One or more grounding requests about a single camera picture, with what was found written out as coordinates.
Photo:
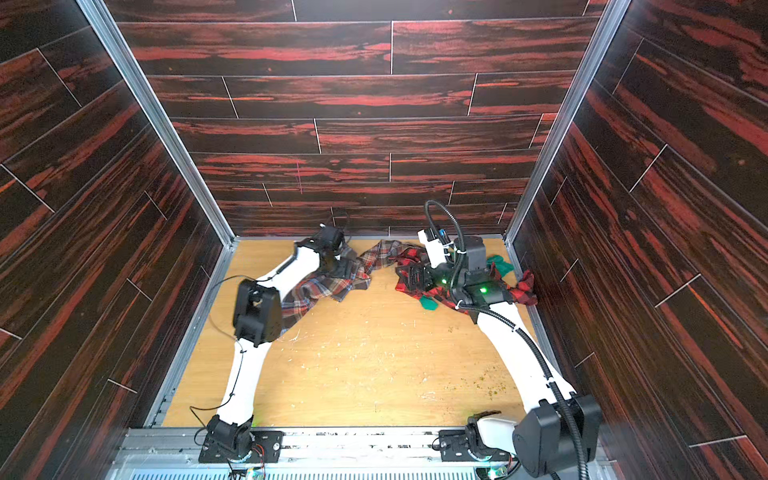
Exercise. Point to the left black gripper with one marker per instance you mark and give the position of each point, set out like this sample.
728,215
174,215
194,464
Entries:
335,258

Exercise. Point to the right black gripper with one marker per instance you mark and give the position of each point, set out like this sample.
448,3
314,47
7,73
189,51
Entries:
417,278

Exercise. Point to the red black plaid shirt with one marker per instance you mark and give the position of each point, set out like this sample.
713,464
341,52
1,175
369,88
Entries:
472,284

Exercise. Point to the grey red plaid shirt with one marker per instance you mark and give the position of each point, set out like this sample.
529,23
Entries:
316,286

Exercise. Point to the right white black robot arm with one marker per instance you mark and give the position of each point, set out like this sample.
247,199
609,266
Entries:
560,427

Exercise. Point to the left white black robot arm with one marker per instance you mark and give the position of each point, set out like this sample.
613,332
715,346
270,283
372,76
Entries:
258,321

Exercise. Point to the green cloth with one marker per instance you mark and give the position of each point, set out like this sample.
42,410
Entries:
498,268

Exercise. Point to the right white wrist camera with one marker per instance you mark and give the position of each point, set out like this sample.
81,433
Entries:
436,245

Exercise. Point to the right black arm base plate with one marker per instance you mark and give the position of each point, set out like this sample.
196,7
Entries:
460,445

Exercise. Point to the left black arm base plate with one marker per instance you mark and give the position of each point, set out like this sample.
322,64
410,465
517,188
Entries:
259,446

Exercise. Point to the front aluminium rail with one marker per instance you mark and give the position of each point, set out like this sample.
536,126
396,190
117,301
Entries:
311,453

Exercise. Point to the left aluminium corner post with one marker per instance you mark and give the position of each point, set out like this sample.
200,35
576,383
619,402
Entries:
112,39

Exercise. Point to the aluminium corner post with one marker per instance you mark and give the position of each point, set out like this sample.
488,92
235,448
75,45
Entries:
605,31
112,39

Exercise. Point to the right aluminium corner post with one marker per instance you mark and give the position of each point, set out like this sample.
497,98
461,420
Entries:
605,31

